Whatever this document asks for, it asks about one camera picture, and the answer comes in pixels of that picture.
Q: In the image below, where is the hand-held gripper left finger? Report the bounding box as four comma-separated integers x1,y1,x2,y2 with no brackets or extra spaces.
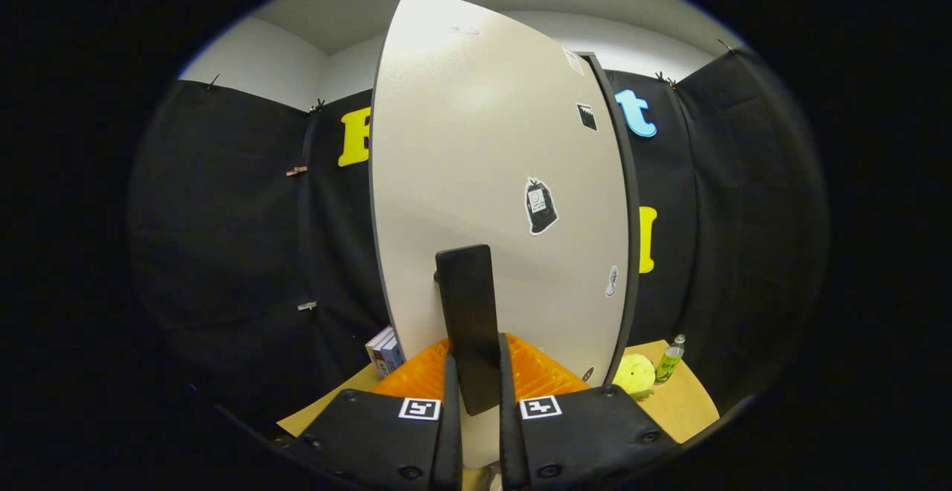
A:
279,338,463,491

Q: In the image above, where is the yellow pineapple plush toy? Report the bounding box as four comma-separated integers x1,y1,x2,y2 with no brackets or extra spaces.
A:
611,353,657,401

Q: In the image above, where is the green label plastic bottle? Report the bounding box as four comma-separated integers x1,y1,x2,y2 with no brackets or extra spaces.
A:
654,335,686,385

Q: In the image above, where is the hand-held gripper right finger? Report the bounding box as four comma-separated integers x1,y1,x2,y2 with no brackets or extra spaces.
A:
497,333,681,491

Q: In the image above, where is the black door handle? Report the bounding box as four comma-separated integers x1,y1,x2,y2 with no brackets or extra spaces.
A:
434,244,502,416

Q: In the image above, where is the white book with striped spine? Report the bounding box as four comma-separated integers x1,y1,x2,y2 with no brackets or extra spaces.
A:
364,326,395,373

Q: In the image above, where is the grey shoe cabinet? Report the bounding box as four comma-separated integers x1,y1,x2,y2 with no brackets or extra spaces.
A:
576,51,642,388

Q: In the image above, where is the black backdrop cloth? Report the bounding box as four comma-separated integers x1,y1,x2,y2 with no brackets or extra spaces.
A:
130,48,828,432

